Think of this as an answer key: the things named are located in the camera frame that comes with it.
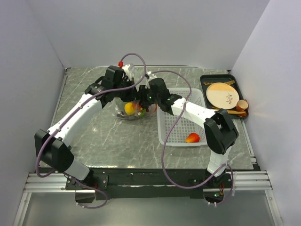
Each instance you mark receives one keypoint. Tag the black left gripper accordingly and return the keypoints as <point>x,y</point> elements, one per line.
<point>133,95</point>

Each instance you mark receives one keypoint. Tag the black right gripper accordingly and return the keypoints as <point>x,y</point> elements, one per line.
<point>142,92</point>

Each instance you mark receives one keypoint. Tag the orange carrot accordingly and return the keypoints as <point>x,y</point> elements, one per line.
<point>140,111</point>

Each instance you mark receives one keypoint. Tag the clear zip top bag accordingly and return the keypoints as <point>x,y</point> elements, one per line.
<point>150,110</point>

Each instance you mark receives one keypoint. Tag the yellow bell pepper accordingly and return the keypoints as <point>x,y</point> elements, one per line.
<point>129,108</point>

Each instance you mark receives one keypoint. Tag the green netted melon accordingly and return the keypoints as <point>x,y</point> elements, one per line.
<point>120,109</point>

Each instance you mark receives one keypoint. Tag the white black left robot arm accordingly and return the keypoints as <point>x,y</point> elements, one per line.
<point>52,145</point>

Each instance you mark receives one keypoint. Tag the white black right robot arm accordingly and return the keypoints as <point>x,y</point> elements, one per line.
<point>219,128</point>

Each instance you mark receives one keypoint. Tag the white plastic perforated basket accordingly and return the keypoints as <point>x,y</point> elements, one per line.
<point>183,128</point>

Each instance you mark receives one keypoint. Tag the gold spoon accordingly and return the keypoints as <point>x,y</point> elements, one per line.
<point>208,83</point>

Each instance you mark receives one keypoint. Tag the peach and cream plate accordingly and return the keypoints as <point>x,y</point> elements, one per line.
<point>222,95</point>

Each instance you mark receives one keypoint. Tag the gold knife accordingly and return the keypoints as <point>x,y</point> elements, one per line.
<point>230,82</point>

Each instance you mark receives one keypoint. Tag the brown ceramic cup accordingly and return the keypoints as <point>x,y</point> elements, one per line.
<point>242,105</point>

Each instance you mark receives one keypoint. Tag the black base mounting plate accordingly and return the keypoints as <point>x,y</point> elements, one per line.
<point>120,183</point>

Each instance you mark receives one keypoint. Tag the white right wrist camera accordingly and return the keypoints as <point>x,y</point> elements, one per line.
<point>149,76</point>

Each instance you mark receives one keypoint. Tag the aluminium frame rail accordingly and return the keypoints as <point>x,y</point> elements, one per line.
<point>56,183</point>

